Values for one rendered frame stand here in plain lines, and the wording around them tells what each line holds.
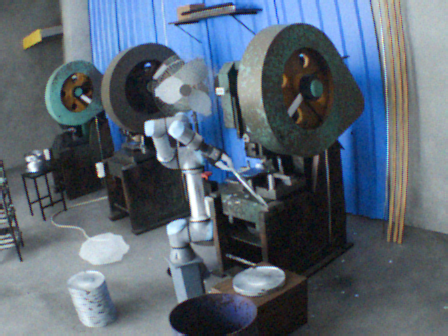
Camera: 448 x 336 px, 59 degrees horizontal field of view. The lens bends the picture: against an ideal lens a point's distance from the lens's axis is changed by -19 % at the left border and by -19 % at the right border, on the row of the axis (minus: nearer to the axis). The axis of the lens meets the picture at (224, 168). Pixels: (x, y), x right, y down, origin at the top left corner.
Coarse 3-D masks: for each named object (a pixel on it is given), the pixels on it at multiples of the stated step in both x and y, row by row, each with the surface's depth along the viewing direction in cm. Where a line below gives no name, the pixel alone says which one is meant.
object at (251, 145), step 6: (246, 126) 310; (246, 132) 311; (246, 138) 311; (252, 138) 309; (246, 144) 310; (252, 144) 306; (258, 144) 306; (246, 150) 311; (252, 150) 305; (258, 150) 307; (264, 150) 307; (270, 150) 310
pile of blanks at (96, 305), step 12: (96, 288) 276; (72, 300) 282; (84, 300) 273; (96, 300) 276; (108, 300) 286; (84, 312) 277; (96, 312) 277; (108, 312) 284; (84, 324) 283; (96, 324) 279; (108, 324) 284
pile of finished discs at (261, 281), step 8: (240, 272) 266; (248, 272) 266; (256, 272) 265; (264, 272) 263; (272, 272) 262; (280, 272) 260; (240, 280) 258; (248, 280) 256; (256, 280) 254; (264, 280) 253; (272, 280) 253; (280, 280) 251; (240, 288) 249; (248, 288) 248; (256, 288) 247; (264, 288) 245; (272, 288) 243
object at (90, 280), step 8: (80, 272) 297; (88, 272) 298; (96, 272) 298; (72, 280) 287; (80, 280) 285; (88, 280) 285; (96, 280) 286; (72, 288) 275; (80, 288) 275; (88, 288) 275
